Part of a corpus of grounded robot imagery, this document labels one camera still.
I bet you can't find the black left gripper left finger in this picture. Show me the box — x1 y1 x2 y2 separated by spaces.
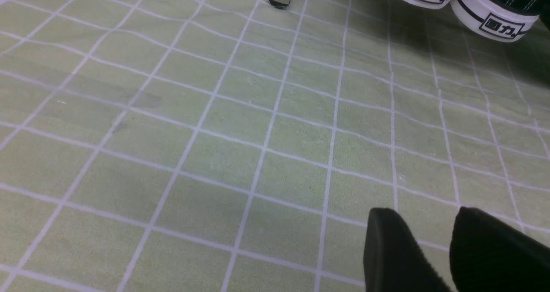
363 207 451 292

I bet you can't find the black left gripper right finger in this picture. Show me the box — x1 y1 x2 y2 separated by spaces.
449 207 550 292

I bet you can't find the black lace-up sneaker right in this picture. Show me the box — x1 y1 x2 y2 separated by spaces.
450 0 549 42

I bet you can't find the green checked tablecloth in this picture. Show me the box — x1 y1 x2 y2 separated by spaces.
0 0 549 292

